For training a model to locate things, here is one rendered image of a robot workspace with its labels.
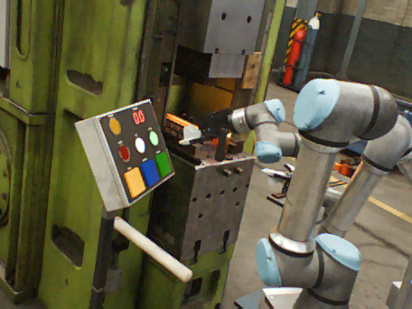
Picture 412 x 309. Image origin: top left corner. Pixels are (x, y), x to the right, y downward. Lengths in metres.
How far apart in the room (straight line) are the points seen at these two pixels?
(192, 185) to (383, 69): 9.00
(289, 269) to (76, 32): 1.36
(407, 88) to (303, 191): 9.36
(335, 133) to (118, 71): 0.99
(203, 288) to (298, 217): 1.38
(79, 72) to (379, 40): 9.15
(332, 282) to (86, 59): 1.35
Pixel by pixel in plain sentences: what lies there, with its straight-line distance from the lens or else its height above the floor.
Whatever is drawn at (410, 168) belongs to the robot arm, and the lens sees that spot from 1.69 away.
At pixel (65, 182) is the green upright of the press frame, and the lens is 2.34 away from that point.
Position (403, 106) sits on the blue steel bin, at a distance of 6.41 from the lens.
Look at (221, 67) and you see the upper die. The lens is 1.98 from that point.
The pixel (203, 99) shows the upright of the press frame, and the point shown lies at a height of 1.07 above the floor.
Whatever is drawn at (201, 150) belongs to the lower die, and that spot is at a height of 0.96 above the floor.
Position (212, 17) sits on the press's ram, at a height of 1.50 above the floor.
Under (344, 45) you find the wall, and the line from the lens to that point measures 11.40.
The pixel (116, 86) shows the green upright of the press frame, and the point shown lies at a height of 1.20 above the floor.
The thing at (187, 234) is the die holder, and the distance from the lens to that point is 2.11.
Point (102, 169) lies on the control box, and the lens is 1.47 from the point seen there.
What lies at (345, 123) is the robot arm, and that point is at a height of 1.39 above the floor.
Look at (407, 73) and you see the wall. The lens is 10.49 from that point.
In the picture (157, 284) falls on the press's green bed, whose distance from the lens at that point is 2.34.
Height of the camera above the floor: 1.61
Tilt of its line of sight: 18 degrees down
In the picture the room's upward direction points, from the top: 11 degrees clockwise
